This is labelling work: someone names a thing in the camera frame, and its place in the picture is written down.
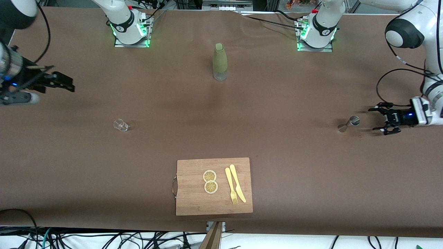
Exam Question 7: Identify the brown table cover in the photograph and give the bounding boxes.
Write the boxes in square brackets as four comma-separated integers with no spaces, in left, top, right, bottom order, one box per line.
[0,6,443,238]

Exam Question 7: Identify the steel double jigger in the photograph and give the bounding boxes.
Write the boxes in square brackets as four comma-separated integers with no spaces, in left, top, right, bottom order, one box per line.
[337,116,361,133]

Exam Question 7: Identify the yellow plastic fork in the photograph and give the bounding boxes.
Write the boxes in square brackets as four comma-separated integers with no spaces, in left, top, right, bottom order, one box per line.
[225,167,238,205]

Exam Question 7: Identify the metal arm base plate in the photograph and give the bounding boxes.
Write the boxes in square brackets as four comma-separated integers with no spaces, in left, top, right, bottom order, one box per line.
[296,17,334,53]
[114,14,151,48]

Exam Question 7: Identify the wooden cutting board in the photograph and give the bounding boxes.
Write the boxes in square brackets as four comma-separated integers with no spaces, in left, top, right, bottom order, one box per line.
[172,157,254,216]

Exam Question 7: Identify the teal cable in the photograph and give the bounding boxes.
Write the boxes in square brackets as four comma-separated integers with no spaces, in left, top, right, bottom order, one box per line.
[41,228,52,249]

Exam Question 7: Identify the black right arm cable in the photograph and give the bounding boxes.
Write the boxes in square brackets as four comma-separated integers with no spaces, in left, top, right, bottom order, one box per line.
[34,0,52,65]

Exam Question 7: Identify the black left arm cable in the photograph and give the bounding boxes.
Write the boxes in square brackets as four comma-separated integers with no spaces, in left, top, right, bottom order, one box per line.
[376,41,431,108]

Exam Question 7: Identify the grey power strip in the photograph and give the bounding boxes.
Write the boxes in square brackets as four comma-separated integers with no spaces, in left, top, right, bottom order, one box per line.
[202,0,253,11]

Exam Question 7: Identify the black looped floor cable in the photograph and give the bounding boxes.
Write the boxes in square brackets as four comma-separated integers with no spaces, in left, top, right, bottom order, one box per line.
[0,208,39,249]

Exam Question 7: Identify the clear glass cup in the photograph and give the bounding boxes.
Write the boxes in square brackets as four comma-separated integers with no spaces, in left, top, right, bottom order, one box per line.
[113,119,130,132]

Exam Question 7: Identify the wooden post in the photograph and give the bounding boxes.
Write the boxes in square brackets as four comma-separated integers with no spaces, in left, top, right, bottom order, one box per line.
[199,221,224,249]

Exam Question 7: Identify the yellow plastic knife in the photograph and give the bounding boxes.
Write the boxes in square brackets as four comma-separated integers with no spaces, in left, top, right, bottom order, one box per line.
[229,164,247,203]

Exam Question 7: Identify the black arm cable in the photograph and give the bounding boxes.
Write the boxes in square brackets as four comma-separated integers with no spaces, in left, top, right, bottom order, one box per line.
[376,41,431,108]
[34,0,52,65]

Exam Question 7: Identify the small metal bracket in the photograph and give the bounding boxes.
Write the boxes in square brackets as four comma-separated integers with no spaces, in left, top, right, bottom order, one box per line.
[206,221,226,233]

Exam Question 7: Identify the green sleeved glass bottle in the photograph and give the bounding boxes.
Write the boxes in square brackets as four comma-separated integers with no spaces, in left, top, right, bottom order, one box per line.
[212,43,228,82]

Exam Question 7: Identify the black cable on table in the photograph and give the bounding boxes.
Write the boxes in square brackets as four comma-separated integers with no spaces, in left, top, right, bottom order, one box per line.
[238,10,306,31]

